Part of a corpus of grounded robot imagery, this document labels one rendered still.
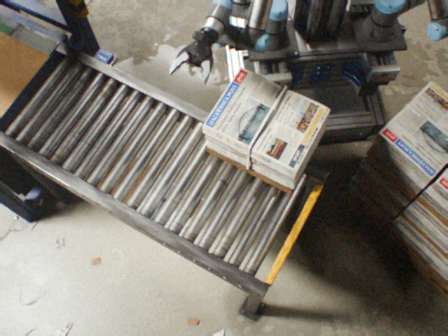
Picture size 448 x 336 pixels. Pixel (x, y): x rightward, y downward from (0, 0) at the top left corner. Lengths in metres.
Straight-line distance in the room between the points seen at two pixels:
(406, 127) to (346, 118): 0.70
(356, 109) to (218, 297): 1.28
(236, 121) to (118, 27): 1.83
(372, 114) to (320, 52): 0.62
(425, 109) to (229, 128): 0.86
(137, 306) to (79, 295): 0.33
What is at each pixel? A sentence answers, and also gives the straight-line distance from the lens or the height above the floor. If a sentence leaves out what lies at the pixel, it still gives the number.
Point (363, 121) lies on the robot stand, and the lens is 2.67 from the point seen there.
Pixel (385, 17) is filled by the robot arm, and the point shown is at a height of 0.97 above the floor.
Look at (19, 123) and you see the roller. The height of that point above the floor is 0.79.
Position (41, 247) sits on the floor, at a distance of 2.79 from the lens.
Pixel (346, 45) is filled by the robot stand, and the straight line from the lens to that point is 2.28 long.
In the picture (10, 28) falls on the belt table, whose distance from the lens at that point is 2.48.
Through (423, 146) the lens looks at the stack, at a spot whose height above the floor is 0.83.
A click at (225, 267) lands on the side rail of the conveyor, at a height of 0.80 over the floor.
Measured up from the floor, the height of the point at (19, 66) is 0.80.
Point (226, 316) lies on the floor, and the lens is 2.51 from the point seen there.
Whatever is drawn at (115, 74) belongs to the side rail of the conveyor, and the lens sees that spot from 2.12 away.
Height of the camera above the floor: 2.51
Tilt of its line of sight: 68 degrees down
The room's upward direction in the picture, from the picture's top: 4 degrees counter-clockwise
